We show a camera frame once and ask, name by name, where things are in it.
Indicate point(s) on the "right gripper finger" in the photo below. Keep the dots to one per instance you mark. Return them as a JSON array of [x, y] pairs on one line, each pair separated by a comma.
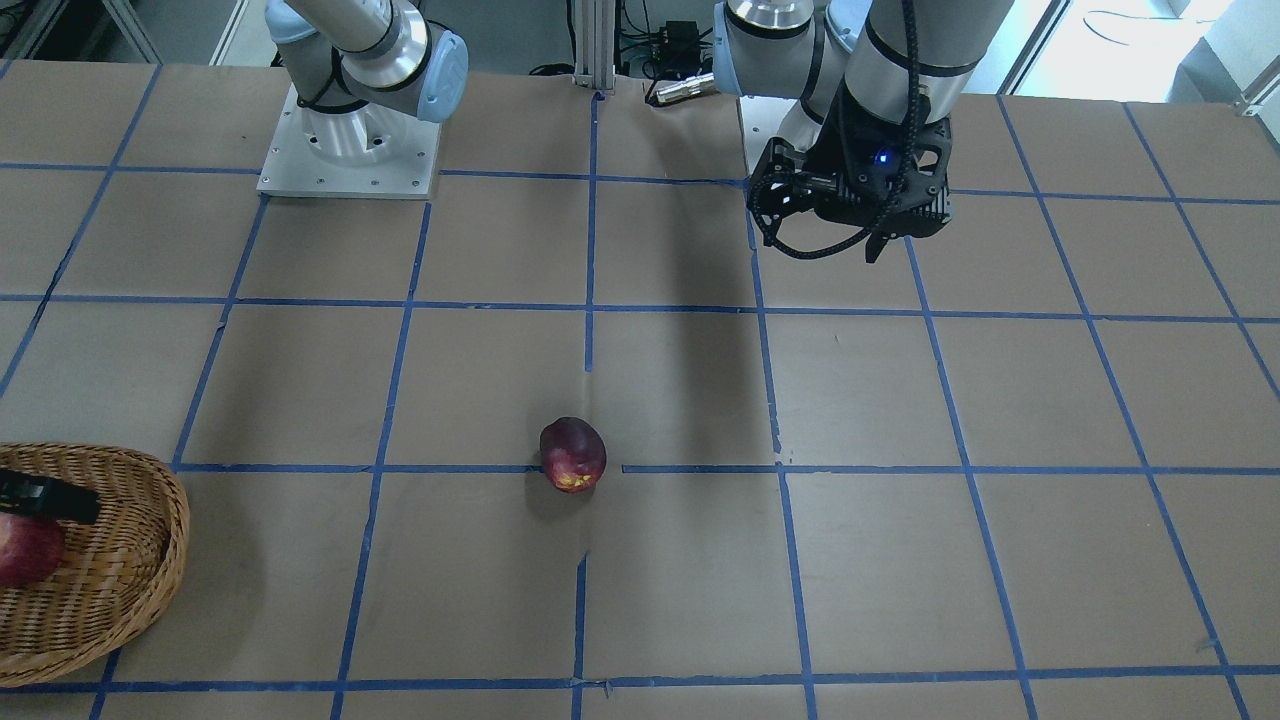
[[45, 497]]

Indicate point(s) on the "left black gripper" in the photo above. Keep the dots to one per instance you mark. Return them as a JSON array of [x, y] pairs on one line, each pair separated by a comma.
[[826, 152]]

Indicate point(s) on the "red yellow apple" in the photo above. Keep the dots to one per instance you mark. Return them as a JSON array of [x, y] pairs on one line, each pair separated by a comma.
[[31, 549]]

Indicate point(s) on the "dark red apple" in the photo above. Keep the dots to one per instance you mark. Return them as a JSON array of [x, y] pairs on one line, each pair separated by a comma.
[[572, 454]]

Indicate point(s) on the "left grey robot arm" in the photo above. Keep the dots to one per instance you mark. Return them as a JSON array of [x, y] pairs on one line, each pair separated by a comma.
[[884, 57]]

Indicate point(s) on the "wicker basket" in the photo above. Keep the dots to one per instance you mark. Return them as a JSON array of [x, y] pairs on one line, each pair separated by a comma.
[[116, 577]]

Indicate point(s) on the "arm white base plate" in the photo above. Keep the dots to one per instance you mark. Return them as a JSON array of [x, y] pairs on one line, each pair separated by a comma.
[[763, 118], [371, 153]]

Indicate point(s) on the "silver cable connector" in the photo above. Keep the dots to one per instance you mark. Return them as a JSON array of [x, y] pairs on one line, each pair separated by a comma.
[[682, 90]]

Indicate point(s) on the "aluminium frame post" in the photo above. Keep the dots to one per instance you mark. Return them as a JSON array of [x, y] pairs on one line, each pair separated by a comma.
[[594, 44]]

